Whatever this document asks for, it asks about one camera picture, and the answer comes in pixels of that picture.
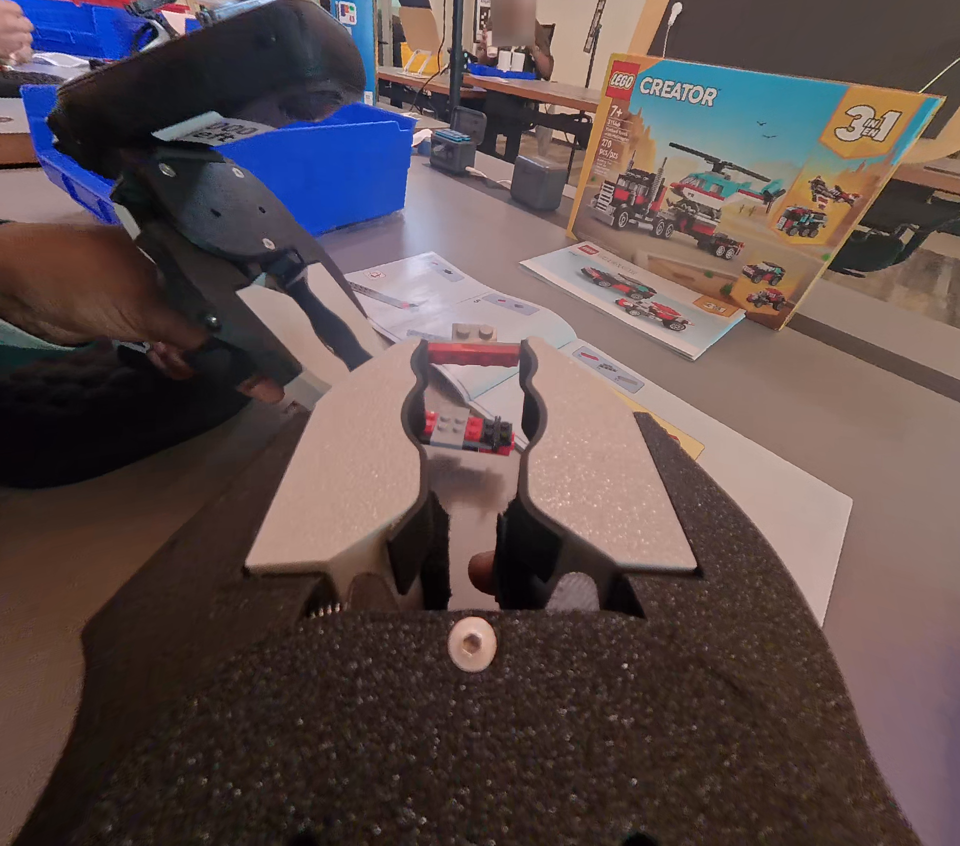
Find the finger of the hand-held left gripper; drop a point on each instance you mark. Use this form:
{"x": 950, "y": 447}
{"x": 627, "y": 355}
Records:
{"x": 346, "y": 306}
{"x": 281, "y": 328}

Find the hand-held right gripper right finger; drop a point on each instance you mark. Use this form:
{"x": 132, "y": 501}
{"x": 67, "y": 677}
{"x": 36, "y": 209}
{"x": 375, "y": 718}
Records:
{"x": 600, "y": 486}

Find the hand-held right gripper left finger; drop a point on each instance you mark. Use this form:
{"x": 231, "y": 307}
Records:
{"x": 352, "y": 478}

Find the long grey red brick assembly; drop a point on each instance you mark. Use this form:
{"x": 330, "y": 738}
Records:
{"x": 450, "y": 427}

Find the red plate with grey piece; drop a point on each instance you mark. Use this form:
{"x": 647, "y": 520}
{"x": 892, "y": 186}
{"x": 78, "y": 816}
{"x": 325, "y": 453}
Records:
{"x": 472, "y": 355}

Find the blue plastic bin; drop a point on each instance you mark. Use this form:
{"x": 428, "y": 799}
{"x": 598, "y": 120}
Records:
{"x": 337, "y": 171}
{"x": 75, "y": 28}

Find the truck and helicopter set box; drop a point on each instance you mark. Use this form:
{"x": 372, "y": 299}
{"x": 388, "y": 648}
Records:
{"x": 750, "y": 133}

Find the person's right hand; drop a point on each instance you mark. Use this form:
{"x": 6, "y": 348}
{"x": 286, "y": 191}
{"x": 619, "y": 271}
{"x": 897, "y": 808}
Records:
{"x": 481, "y": 572}

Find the person's left hand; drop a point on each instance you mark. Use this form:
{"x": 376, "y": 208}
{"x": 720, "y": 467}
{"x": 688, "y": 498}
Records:
{"x": 82, "y": 283}

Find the open instruction booklet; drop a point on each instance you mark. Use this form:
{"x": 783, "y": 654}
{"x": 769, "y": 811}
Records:
{"x": 517, "y": 313}

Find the closed booklet with car cover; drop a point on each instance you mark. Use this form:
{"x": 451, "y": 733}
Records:
{"x": 637, "y": 291}

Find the dark cloth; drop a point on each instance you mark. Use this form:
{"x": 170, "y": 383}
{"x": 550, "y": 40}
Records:
{"x": 90, "y": 426}

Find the small grey box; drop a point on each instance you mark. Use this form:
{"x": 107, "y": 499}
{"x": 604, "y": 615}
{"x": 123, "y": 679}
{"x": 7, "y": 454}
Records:
{"x": 538, "y": 182}

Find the black light stand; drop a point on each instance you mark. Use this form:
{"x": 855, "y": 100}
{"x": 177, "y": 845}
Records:
{"x": 457, "y": 36}

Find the wooden background table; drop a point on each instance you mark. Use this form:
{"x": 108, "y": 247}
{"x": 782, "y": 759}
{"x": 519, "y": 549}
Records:
{"x": 570, "y": 92}

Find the black chair base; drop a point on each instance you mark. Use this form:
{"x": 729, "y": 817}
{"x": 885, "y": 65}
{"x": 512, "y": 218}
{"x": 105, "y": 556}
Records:
{"x": 877, "y": 247}

